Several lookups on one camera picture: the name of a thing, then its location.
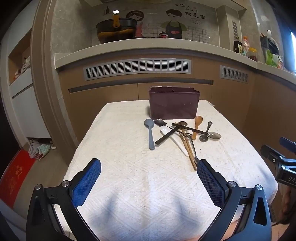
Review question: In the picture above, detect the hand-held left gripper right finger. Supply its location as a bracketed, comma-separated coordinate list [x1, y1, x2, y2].
[196, 159, 272, 241]

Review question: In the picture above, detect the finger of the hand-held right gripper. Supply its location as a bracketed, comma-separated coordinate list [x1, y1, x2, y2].
[279, 137, 296, 152]
[261, 145, 286, 166]

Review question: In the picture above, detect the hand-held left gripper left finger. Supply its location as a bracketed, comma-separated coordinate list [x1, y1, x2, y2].
[26, 158, 102, 241]

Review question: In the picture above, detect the wooden chopstick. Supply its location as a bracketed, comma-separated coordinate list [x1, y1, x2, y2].
[179, 132, 195, 163]
[174, 122, 196, 171]

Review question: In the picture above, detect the smiley-handled metal spoon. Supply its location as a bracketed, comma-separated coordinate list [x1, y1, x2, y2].
[199, 121, 213, 142]

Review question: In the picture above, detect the black-handled metal spoon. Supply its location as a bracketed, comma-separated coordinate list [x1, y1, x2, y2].
[171, 123, 222, 140]

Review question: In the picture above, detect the light wooden spoon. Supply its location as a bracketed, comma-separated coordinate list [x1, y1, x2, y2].
[192, 115, 203, 141]

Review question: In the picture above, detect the black-handled utensil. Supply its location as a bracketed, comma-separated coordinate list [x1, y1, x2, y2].
[155, 128, 178, 145]

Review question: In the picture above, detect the grey silicone spoon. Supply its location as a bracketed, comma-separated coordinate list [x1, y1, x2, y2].
[144, 119, 156, 150]

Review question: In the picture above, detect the square-headed metal spoon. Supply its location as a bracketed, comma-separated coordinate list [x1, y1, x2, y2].
[154, 119, 176, 130]

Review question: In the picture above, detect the maroon plastic utensil holder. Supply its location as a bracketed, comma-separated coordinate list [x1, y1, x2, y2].
[148, 87, 200, 119]

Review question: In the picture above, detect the white textured tablecloth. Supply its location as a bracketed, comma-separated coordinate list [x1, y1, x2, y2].
[55, 100, 278, 241]

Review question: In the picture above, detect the red floor mat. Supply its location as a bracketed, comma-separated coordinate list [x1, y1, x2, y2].
[0, 149, 36, 204]

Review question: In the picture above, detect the green plastic bag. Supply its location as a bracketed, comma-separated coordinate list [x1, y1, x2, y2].
[265, 50, 282, 68]

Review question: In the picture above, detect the wooden cabinet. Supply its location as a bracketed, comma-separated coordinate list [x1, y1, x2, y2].
[58, 56, 296, 167]

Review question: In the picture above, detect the short grey vent grille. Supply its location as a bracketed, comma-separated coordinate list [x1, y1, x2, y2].
[220, 65, 250, 82]

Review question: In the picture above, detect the white shelf cabinet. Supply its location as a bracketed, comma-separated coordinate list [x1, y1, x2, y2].
[8, 28, 52, 140]

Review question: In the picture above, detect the dark utensil basket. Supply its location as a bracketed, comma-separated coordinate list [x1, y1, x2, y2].
[260, 30, 279, 53]

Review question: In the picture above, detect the clear plastic bottle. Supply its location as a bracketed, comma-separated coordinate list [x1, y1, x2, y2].
[242, 36, 250, 56]

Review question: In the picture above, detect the long grey vent grille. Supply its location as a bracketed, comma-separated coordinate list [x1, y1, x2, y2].
[83, 59, 192, 81]

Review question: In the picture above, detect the beige kitchen counter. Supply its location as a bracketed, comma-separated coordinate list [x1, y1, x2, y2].
[54, 37, 296, 76]

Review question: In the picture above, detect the black wok with orange handle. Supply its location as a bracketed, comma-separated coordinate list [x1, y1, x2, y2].
[96, 10, 138, 44]

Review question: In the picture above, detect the cartoon wall sticker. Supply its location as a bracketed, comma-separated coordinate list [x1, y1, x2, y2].
[125, 2, 213, 40]

